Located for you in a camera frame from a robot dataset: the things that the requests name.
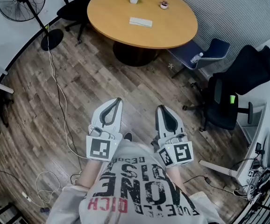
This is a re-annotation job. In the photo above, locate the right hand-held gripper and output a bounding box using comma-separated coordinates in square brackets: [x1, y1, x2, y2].
[152, 105, 194, 168]

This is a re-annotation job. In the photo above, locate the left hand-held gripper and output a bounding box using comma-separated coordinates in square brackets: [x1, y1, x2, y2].
[86, 98, 123, 161]

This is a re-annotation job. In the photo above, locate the white glasses case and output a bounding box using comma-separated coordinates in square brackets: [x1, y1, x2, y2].
[129, 17, 153, 28]

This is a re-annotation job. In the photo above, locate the person's left forearm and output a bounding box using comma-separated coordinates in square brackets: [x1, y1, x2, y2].
[75, 159, 107, 189]

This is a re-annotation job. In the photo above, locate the person's right forearm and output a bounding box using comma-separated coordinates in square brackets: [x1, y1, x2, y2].
[165, 164, 188, 196]

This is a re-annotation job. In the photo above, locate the clear water bottle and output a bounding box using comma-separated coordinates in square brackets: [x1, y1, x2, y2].
[190, 52, 204, 64]

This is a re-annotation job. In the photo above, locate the grey printed shirt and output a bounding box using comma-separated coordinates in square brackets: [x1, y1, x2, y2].
[46, 139, 220, 224]

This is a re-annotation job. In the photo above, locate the blue chair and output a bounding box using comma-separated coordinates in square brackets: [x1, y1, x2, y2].
[166, 38, 231, 79]

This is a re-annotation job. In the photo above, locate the black office chair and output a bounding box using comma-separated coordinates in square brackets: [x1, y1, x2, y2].
[182, 45, 270, 132]
[52, 0, 110, 47]

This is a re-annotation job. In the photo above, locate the grey spare gripper device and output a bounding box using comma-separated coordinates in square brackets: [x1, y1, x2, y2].
[234, 167, 270, 202]

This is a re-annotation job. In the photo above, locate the white power strip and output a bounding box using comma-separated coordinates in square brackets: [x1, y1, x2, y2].
[21, 191, 32, 203]

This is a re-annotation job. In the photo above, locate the black standing fan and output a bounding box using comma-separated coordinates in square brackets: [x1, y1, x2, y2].
[0, 0, 64, 51]

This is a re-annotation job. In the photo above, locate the long white cable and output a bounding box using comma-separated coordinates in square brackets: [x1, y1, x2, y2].
[46, 24, 90, 161]

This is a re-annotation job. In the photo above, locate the black adapter cable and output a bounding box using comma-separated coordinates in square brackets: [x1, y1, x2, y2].
[183, 175, 237, 196]

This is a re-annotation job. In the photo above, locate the black table pedestal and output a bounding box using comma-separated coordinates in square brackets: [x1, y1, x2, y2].
[113, 41, 161, 67]

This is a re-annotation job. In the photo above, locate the coiled white cable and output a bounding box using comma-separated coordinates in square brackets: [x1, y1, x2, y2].
[35, 170, 64, 208]

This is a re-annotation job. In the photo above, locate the black wire rack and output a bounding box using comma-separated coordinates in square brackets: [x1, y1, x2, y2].
[233, 181, 270, 224]

